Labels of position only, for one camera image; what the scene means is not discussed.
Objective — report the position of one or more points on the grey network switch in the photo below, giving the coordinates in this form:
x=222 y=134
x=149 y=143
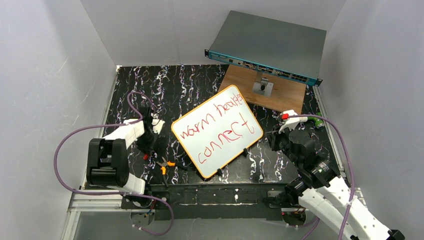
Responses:
x=274 y=47

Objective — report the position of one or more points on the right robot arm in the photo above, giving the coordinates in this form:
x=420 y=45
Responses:
x=321 y=190

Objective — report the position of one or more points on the metal bracket on board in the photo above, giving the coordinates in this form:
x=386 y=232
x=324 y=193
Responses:
x=262 y=86

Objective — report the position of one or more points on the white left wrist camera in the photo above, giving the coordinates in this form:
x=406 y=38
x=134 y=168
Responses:
x=157 y=124

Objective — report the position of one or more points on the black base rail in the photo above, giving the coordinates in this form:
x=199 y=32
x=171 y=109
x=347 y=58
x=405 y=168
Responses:
x=224 y=201

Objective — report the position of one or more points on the orange framed whiteboard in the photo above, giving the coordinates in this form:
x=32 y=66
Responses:
x=217 y=131

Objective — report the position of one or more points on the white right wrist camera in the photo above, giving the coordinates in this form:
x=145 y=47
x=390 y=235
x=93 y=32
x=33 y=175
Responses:
x=290 y=120

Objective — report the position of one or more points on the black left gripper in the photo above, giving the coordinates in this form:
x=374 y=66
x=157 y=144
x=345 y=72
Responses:
x=147 y=144

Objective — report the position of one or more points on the orange handled pliers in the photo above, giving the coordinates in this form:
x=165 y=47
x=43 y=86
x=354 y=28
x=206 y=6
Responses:
x=164 y=165

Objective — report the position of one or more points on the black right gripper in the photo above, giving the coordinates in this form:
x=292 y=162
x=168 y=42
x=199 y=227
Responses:
x=276 y=139

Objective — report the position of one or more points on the white and green pipe fitting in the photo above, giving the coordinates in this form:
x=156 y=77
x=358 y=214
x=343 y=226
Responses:
x=317 y=122

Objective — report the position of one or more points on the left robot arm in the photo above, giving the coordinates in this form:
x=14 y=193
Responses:
x=107 y=160

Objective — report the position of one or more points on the aluminium frame rail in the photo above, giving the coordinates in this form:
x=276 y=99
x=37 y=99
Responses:
x=81 y=203

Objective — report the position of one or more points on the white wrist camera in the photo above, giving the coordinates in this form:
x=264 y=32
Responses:
x=157 y=124
x=290 y=120

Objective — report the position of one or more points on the black whiteboard clip right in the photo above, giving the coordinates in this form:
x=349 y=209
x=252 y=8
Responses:
x=245 y=152

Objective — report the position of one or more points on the wooden board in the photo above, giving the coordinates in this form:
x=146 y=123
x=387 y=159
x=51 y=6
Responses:
x=285 y=94

